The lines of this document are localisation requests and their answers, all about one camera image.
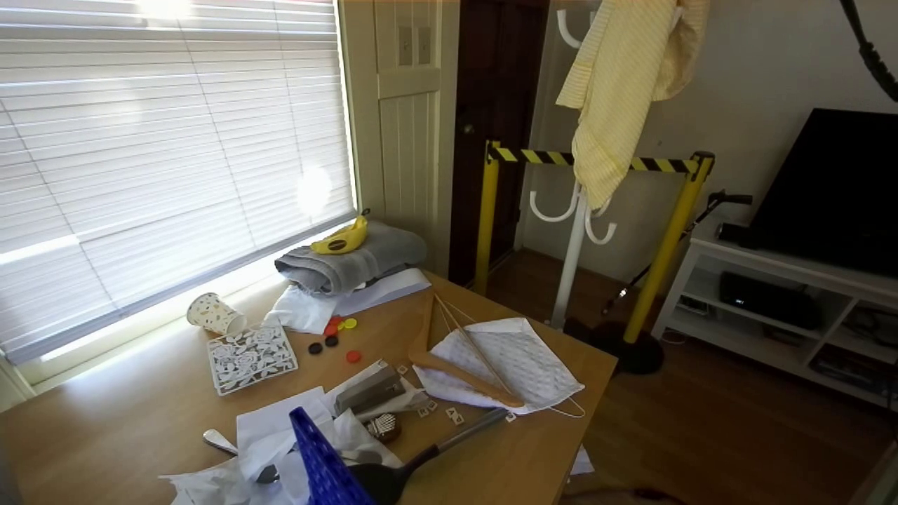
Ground yellow striped towel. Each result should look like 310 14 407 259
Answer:
554 0 711 210

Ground folded grey towel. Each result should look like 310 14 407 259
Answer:
275 222 427 299

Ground white coat stand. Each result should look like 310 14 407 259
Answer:
526 10 616 330

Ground yellow black barrier stand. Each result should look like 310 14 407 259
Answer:
467 139 718 377

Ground yellow banana toy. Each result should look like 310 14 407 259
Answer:
310 216 366 255

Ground white patterned cloth bag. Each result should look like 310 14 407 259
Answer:
431 317 584 418

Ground yellow round token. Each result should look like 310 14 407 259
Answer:
338 317 358 331

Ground red round token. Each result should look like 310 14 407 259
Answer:
345 351 361 366

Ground silver stapler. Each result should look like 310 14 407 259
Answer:
333 369 415 414

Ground dark wooden door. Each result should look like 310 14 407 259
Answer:
448 0 549 283

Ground white patterned tray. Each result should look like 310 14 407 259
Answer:
208 325 298 397

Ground white patterned cup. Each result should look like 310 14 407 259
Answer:
185 293 243 338

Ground white crumpled paper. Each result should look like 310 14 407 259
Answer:
168 389 400 505

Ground window blinds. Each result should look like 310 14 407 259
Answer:
0 0 354 363

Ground black device on shelf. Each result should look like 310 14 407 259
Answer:
718 274 822 331

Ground black television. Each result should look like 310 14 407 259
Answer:
748 109 898 279

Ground white tv cabinet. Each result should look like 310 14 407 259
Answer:
651 237 898 411

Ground black spatula with metal handle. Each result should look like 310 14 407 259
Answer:
349 411 505 505

